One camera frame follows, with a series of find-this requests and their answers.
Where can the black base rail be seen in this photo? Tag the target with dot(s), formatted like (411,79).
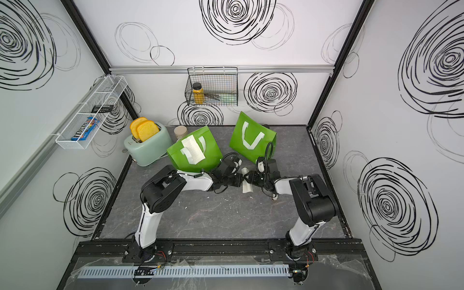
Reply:
(170,250)

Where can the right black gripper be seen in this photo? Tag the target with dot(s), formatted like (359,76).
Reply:
(254,177)

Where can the yellow toast slice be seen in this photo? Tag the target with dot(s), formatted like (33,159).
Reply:
(146,129)
(134,125)

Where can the jar with beige lid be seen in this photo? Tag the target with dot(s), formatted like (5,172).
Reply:
(180,132)

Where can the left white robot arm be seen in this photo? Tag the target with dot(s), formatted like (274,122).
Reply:
(160,192)

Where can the front yellow toast slice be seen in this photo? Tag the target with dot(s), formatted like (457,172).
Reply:
(146,129)

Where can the green packet in basket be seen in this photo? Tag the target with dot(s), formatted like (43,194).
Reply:
(230,99)

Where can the mint green toaster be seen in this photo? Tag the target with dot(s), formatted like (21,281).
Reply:
(151,150)

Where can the green bag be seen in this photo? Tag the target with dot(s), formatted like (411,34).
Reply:
(212,153)
(250,139)

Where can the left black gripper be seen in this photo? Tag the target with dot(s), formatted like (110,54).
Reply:
(238,182)

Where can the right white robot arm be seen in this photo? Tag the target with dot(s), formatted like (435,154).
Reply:
(314,202)

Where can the white wire wall shelf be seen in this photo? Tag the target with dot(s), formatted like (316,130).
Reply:
(106,91)

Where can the blue candy packet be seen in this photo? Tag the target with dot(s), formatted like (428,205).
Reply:
(87,127)

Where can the yellow juice bottle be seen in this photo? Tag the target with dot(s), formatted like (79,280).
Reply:
(198,93)

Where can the black wire wall basket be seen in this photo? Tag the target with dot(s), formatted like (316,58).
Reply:
(215,80)

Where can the black small box on shelf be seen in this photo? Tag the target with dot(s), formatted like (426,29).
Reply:
(102,109)

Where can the white paper receipt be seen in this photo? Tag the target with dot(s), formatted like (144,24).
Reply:
(193,149)
(246,186)

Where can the white slotted cable duct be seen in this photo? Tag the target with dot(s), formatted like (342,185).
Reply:
(201,271)

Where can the rear yellow toast slice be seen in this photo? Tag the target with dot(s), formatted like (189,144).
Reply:
(134,125)

